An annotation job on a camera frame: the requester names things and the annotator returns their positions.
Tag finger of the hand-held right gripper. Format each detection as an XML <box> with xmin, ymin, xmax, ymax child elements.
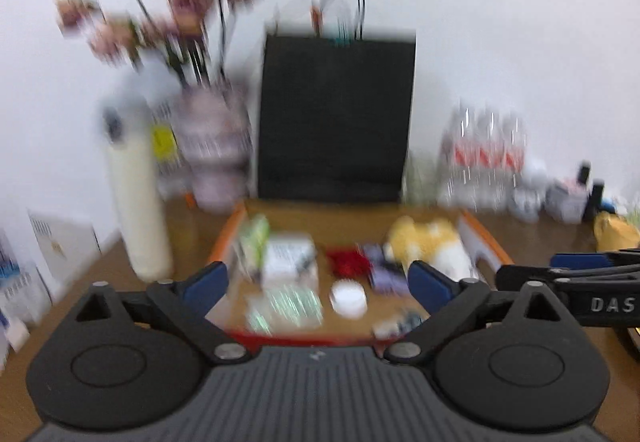
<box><xmin>495</xmin><ymin>265</ymin><xmax>640</xmax><ymax>295</ymax></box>
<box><xmin>550</xmin><ymin>248</ymin><xmax>640</xmax><ymax>270</ymax></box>

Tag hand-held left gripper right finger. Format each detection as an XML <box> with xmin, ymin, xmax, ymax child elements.
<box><xmin>382</xmin><ymin>259</ymin><xmax>563</xmax><ymax>365</ymax></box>

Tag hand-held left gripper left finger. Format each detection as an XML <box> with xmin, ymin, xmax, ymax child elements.
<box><xmin>75</xmin><ymin>261</ymin><xmax>253</xmax><ymax>365</ymax></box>

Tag green packet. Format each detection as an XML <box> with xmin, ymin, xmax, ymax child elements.
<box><xmin>239</xmin><ymin>215</ymin><xmax>271</xmax><ymax>273</ymax></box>

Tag white round jar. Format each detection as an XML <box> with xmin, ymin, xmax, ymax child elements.
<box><xmin>330</xmin><ymin>279</ymin><xmax>368</xmax><ymax>319</ymax></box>

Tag red fuzzy item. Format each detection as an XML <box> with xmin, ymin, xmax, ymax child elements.
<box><xmin>326</xmin><ymin>246</ymin><xmax>372</xmax><ymax>279</ymax></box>

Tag orange-rimmed wooden tray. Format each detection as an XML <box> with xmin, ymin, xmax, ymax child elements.
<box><xmin>206</xmin><ymin>199</ymin><xmax>515</xmax><ymax>348</ymax></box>

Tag wooden desktop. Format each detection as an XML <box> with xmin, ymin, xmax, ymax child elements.
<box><xmin>0</xmin><ymin>197</ymin><xmax>640</xmax><ymax>442</ymax></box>

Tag purple knitted pouch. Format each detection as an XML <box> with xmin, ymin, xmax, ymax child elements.
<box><xmin>362</xmin><ymin>245</ymin><xmax>411</xmax><ymax>295</ymax></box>

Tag yellow and white plush toy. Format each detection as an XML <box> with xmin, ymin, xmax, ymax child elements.
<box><xmin>386</xmin><ymin>217</ymin><xmax>476</xmax><ymax>280</ymax></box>

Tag yellow bag at right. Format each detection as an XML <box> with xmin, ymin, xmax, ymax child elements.
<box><xmin>594</xmin><ymin>211</ymin><xmax>640</xmax><ymax>253</ymax></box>

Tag pink tin box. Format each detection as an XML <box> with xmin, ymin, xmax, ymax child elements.
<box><xmin>545</xmin><ymin>177</ymin><xmax>591</xmax><ymax>223</ymax></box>

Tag black bottle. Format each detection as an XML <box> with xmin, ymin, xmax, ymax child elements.
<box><xmin>585</xmin><ymin>179</ymin><xmax>606</xmax><ymax>223</ymax></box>

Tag clear wrapped white package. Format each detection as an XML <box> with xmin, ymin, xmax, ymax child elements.
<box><xmin>261</xmin><ymin>235</ymin><xmax>320</xmax><ymax>290</ymax></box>

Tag iridescent foil packet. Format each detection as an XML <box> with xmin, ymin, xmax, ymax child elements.
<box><xmin>245</xmin><ymin>287</ymin><xmax>325</xmax><ymax>335</ymax></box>

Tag grey glass cup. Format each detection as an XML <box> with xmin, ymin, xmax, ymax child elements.
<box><xmin>402</xmin><ymin>152</ymin><xmax>441</xmax><ymax>208</ymax></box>

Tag cream thermos bottle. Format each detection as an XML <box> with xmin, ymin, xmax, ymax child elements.
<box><xmin>100</xmin><ymin>100</ymin><xmax>174</xmax><ymax>282</ymax></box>

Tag clear water bottle red label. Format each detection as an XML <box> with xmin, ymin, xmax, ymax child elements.
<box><xmin>470</xmin><ymin>108</ymin><xmax>503</xmax><ymax>212</ymax></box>
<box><xmin>440</xmin><ymin>107</ymin><xmax>476</xmax><ymax>210</ymax></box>
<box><xmin>500</xmin><ymin>112</ymin><xmax>528</xmax><ymax>210</ymax></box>

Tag clear bag with yellow smiley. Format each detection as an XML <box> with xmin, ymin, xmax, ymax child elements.
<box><xmin>147</xmin><ymin>97</ymin><xmax>191</xmax><ymax>198</ymax></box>

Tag white carton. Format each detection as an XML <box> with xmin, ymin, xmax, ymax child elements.
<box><xmin>27</xmin><ymin>209</ymin><xmax>103</xmax><ymax>288</ymax></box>

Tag black paper bag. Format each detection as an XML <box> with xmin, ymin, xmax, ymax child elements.
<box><xmin>256</xmin><ymin>0</ymin><xmax>417</xmax><ymax>204</ymax></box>

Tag blue and white boxes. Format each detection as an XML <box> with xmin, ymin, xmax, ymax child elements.
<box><xmin>0</xmin><ymin>227</ymin><xmax>53</xmax><ymax>358</ymax></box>

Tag dried pink roses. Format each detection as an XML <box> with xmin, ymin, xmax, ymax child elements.
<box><xmin>55</xmin><ymin>0</ymin><xmax>265</xmax><ymax>86</ymax></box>

